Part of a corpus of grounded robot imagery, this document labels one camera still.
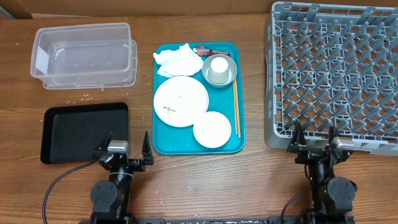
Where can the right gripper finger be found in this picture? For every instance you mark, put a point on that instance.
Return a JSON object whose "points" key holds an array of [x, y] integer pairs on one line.
{"points": [[332, 133], [297, 143]]}

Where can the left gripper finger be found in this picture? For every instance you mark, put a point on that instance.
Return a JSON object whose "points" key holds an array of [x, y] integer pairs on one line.
{"points": [[102, 146], [146, 151]]}

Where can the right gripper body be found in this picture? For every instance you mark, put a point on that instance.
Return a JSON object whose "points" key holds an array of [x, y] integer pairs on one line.
{"points": [[309, 157]]}

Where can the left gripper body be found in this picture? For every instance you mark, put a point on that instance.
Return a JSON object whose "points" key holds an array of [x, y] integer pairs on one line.
{"points": [[135, 165]]}

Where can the white napkin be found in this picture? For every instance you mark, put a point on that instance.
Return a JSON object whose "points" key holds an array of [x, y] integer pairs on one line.
{"points": [[181, 62]]}

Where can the white cup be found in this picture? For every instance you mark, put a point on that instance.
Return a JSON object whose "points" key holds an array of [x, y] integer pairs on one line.
{"points": [[218, 71]]}

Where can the red sauce packet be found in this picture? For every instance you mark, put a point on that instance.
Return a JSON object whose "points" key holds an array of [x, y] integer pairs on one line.
{"points": [[202, 51]]}

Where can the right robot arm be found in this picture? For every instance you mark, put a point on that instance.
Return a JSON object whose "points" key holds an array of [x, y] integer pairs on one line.
{"points": [[332, 196]]}

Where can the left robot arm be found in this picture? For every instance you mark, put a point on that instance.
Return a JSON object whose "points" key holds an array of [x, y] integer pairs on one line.
{"points": [[111, 197]]}

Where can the grey dishwasher rack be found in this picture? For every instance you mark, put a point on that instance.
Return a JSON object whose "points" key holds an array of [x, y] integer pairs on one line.
{"points": [[331, 65]]}

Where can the black tray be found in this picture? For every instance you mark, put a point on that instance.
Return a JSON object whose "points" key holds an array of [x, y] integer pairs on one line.
{"points": [[74, 133]]}

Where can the large white plate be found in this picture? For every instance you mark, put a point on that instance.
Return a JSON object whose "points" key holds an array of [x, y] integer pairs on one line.
{"points": [[179, 101]]}

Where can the wooden chopstick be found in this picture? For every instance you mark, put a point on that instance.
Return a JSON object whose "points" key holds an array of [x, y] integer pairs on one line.
{"points": [[235, 112], [237, 109]]}

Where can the small pink plate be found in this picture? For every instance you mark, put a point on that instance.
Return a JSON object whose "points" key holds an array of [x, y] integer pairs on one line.
{"points": [[212, 129]]}

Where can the teal serving tray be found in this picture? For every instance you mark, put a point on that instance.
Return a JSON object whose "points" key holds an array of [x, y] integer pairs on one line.
{"points": [[169, 140]]}

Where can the clear plastic bin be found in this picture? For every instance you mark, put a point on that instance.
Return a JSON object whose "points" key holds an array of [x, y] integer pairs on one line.
{"points": [[85, 56]]}

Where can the grey bowl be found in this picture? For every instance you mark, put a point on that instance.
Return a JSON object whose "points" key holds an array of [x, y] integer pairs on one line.
{"points": [[232, 70]]}

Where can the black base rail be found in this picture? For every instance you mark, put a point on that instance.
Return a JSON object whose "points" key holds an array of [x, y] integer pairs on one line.
{"points": [[269, 220]]}

